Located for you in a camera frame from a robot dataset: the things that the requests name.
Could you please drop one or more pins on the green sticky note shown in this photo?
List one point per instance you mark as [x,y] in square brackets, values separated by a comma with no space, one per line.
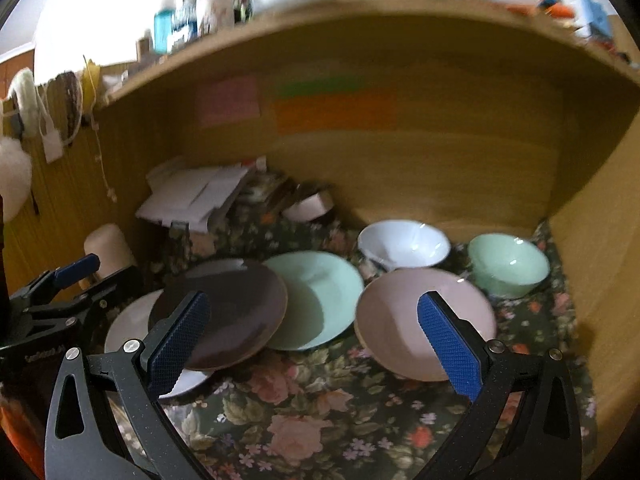
[311,87]

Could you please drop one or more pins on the white patterned bowl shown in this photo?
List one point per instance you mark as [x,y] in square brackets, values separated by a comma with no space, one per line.
[403,244]

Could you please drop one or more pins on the dark brown plate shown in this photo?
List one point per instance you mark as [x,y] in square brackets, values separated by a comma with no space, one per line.
[248,303]

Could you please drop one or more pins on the pink sticky note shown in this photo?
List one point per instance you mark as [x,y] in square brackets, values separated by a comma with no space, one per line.
[228,101]

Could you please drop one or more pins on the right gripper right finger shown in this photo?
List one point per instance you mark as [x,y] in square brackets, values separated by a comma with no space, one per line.
[543,441]

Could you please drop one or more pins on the mint green plate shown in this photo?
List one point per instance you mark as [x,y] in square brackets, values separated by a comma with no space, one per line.
[323,293]

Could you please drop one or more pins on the white paper stack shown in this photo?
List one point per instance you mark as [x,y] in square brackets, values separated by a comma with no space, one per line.
[199,197]

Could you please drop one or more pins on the mint green bowl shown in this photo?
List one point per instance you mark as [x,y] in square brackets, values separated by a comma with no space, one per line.
[505,266]

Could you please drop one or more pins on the white plate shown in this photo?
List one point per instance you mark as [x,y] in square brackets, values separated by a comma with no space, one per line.
[132,323]

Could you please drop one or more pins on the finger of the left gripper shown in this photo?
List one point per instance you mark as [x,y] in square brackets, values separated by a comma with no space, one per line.
[43,289]

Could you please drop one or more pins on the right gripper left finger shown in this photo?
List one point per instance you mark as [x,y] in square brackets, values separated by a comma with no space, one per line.
[82,438]

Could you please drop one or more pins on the small pink box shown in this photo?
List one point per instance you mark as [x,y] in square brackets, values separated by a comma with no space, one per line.
[310,208]

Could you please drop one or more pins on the floral dark cloth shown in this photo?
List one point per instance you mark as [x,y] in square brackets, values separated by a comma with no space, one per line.
[327,413]

